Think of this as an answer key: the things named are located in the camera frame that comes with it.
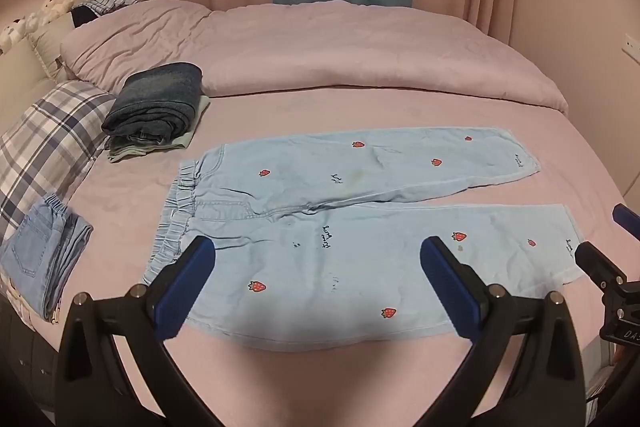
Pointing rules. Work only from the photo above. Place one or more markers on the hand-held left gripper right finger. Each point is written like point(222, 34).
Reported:
point(442, 272)

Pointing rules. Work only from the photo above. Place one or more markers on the folded light blue jeans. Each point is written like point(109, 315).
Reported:
point(35, 247)

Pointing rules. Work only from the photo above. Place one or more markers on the folded light green garment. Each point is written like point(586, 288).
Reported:
point(200, 109)

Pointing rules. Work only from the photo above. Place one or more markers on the folded dark blue jeans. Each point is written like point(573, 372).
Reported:
point(155, 102)

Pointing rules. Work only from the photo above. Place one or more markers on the white wall socket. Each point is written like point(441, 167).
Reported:
point(631, 44)

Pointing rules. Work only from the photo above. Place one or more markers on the navy cloth item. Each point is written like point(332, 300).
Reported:
point(82, 16)

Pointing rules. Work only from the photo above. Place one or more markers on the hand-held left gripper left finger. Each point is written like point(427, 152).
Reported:
point(192, 272)

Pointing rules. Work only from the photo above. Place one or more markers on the cream headboard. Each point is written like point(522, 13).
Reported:
point(17, 72)

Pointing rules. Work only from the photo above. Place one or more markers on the pink duvet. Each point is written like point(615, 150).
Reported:
point(350, 52)

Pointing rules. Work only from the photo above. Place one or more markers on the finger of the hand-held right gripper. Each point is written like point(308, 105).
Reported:
point(627, 219)
point(597, 264)

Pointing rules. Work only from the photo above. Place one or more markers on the white plush toy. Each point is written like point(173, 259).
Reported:
point(10, 34)
point(50, 7)

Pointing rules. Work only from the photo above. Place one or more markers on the plaid pillow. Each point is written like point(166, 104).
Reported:
point(50, 132)

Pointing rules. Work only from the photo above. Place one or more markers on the light blue strawberry print pants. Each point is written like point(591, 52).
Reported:
point(350, 267)

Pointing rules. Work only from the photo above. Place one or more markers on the cream pillow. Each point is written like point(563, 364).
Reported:
point(47, 44)

